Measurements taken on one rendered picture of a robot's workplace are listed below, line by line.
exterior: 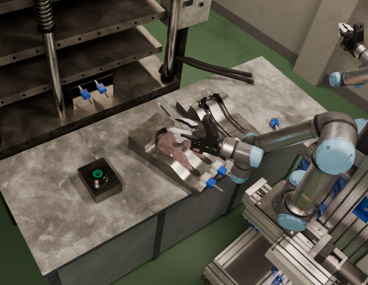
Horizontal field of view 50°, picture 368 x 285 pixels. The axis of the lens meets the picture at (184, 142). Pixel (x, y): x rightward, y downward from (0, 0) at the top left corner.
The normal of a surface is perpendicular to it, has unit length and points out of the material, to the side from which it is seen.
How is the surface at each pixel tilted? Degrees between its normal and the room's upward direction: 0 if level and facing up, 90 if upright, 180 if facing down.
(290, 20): 90
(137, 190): 0
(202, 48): 0
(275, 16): 90
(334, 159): 83
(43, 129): 0
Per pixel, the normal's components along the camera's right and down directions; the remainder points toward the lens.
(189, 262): 0.12, -0.64
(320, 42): -0.73, 0.47
